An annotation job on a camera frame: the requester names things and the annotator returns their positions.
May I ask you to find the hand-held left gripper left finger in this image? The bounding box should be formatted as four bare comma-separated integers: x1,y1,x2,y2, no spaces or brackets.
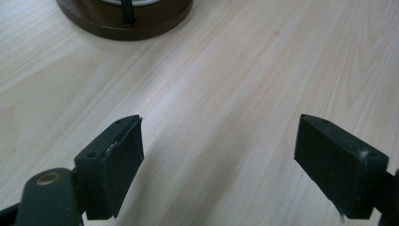
73,114,145,220

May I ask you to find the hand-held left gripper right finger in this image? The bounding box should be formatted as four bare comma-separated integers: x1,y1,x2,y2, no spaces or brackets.
294,113,390,220

